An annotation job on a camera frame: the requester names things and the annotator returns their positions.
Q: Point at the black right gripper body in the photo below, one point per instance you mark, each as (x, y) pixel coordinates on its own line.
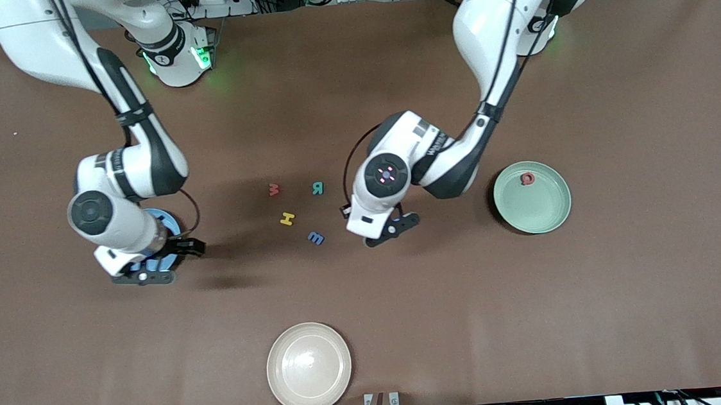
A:
(174, 246)

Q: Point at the yellow foam letter H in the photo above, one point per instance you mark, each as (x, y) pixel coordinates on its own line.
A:
(287, 219)

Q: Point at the red foam letter w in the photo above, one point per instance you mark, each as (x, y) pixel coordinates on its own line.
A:
(274, 189)

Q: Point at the blue foam letter m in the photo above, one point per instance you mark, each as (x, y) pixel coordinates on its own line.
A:
(315, 237)

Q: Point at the teal foam letter R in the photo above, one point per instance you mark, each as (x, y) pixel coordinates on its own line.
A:
(317, 188)

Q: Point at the red foam letter Q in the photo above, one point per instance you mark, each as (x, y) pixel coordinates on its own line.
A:
(525, 182)

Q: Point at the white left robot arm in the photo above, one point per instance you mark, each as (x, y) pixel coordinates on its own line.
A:
(500, 17)

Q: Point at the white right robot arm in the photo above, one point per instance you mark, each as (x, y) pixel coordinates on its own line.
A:
(32, 35)

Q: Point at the blue plate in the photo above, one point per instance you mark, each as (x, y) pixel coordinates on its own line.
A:
(171, 224)

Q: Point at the beige plate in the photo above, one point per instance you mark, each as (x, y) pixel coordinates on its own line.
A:
(309, 367)

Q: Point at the pale green plate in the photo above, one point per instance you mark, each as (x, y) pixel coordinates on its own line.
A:
(532, 205)

